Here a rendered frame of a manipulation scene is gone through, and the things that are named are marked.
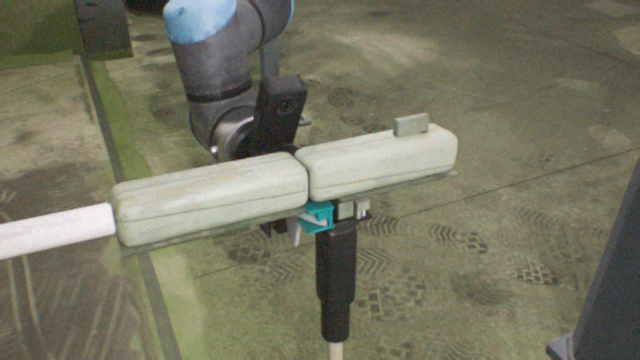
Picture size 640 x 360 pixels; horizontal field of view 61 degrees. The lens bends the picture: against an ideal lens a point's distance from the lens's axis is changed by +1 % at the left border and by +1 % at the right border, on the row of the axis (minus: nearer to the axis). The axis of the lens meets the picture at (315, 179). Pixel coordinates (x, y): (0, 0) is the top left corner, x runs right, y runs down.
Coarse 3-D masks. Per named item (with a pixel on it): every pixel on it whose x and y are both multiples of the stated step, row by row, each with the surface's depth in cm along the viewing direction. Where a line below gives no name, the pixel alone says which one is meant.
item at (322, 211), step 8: (312, 200) 47; (312, 208) 46; (320, 208) 46; (328, 208) 46; (320, 216) 46; (328, 216) 47; (304, 224) 47; (312, 224) 47; (328, 224) 47; (312, 232) 47
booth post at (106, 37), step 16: (80, 0) 209; (96, 0) 212; (112, 0) 214; (80, 16) 212; (96, 16) 214; (112, 16) 217; (96, 32) 217; (112, 32) 220; (128, 32) 222; (96, 48) 220; (112, 48) 223; (128, 48) 225
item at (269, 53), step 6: (270, 42) 163; (276, 42) 164; (264, 48) 163; (270, 48) 164; (276, 48) 165; (264, 54) 164; (270, 54) 165; (276, 54) 165; (264, 60) 165; (270, 60) 166; (276, 60) 166; (264, 66) 166; (270, 66) 167; (276, 66) 167; (264, 72) 168; (270, 72) 168; (276, 72) 168
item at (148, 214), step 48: (336, 144) 48; (384, 144) 48; (432, 144) 49; (144, 192) 40; (192, 192) 40; (240, 192) 42; (288, 192) 44; (336, 192) 46; (384, 192) 49; (0, 240) 37; (48, 240) 38; (144, 240) 40; (192, 240) 42; (336, 240) 49; (336, 288) 52; (336, 336) 55
